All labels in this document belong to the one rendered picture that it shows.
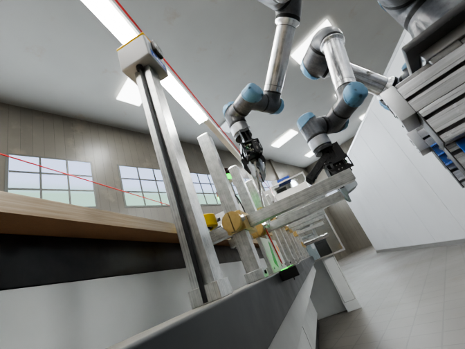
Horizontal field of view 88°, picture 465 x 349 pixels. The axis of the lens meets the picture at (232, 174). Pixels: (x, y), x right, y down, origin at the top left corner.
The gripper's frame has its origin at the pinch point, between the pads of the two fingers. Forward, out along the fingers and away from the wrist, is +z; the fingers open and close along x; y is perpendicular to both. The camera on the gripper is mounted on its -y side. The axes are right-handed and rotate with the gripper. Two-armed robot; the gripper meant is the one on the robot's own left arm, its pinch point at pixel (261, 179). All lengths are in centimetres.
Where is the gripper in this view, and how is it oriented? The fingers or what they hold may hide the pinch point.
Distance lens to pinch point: 91.4
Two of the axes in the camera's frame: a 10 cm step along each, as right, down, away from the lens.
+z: 3.4, 8.5, -4.0
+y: -0.1, -4.2, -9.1
